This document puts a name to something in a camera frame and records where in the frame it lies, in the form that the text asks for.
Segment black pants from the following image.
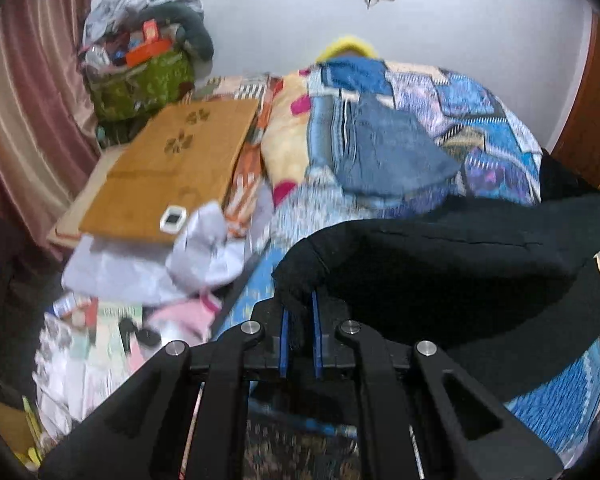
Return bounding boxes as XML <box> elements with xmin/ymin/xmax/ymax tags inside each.
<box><xmin>273</xmin><ymin>156</ymin><xmax>600</xmax><ymax>402</ymax></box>

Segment pink cloth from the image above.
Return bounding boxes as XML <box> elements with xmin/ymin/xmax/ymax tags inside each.
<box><xmin>144</xmin><ymin>294</ymin><xmax>222</xmax><ymax>347</ymax></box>

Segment white crumpled cloth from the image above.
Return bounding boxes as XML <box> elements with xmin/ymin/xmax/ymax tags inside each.
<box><xmin>61</xmin><ymin>200</ymin><xmax>251</xmax><ymax>307</ymax></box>

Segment small white device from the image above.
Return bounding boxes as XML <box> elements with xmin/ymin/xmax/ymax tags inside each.
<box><xmin>159</xmin><ymin>205</ymin><xmax>187</xmax><ymax>235</ymax></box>

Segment folded blue jeans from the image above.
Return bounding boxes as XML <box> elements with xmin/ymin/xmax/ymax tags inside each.
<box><xmin>335</xmin><ymin>94</ymin><xmax>460</xmax><ymax>197</ymax></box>

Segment blue patchwork bedspread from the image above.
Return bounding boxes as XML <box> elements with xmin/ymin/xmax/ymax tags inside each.
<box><xmin>223</xmin><ymin>58</ymin><xmax>600</xmax><ymax>456</ymax></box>

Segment wooden lap tray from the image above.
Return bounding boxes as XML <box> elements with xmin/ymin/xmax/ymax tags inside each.
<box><xmin>79</xmin><ymin>99</ymin><xmax>259</xmax><ymax>244</ymax></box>

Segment yellow curved hoop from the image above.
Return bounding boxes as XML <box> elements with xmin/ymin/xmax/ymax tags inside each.
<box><xmin>315</xmin><ymin>36</ymin><xmax>377</xmax><ymax>63</ymax></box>

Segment green patterned bag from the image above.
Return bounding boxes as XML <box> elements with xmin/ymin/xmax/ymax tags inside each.
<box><xmin>86</xmin><ymin>50</ymin><xmax>195</xmax><ymax>122</ymax></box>

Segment grey neck pillow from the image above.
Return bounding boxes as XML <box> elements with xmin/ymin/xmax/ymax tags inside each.
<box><xmin>137</xmin><ymin>1</ymin><xmax>214</xmax><ymax>63</ymax></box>

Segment brown wooden door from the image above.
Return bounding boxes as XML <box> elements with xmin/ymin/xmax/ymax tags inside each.
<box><xmin>552</xmin><ymin>14</ymin><xmax>600</xmax><ymax>190</ymax></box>

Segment orange box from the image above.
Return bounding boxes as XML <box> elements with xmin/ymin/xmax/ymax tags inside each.
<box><xmin>125</xmin><ymin>39</ymin><xmax>172</xmax><ymax>67</ymax></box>

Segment striped maroon curtain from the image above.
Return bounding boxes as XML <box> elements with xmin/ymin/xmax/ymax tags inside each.
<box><xmin>0</xmin><ymin>0</ymin><xmax>98</xmax><ymax>249</ymax></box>

